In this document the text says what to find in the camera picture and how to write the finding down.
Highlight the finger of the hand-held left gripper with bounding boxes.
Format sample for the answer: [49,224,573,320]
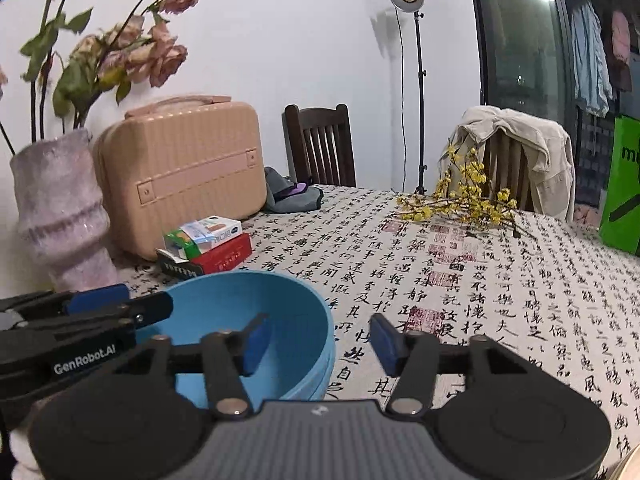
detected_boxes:
[60,290,175,334]
[0,283,132,332]

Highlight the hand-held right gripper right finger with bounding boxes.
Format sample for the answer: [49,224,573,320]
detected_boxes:
[369,312,531,417]

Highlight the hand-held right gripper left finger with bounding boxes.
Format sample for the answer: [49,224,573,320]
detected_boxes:
[113,312,274,419]

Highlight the blue bowl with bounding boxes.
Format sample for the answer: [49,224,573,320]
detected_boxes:
[134,270,336,409]
[280,345,336,404]

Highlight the small green box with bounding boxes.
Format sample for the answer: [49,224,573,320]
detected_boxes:
[164,227,204,261]

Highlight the red box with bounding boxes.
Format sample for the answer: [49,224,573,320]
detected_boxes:
[156,232,254,277]

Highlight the pink textured vase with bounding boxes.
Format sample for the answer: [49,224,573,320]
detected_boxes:
[10,127,121,294]

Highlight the white blue medicine box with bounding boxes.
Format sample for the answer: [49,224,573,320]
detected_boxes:
[182,216,242,256]

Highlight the grey cloth pouch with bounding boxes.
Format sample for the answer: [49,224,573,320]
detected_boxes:
[263,166,325,214]

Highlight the peach hard-shell case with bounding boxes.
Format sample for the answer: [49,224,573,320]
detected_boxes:
[92,94,267,263]

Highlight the yellow flower branch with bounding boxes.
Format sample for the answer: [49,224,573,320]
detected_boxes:
[395,144,539,241]

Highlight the dark wooden chair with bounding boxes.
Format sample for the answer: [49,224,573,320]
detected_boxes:
[283,104,357,189]

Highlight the wooden chair with tan cushion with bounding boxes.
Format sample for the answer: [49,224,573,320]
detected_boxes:
[480,132,539,211]

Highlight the dried pink flowers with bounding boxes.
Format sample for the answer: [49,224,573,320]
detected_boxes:
[0,0,201,157]

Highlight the beige jacket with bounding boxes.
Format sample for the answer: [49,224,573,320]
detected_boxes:
[439,105,576,222]

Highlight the green paper bag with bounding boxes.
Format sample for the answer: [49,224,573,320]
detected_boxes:
[598,115,640,256]

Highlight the black framed glass door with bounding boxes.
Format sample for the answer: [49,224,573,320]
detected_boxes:
[467,0,640,209]

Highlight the light blue hanging shirt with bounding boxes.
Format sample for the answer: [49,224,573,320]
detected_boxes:
[569,0,615,119]

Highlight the pink hanging garment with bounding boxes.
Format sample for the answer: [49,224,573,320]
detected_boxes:
[610,10,634,94]

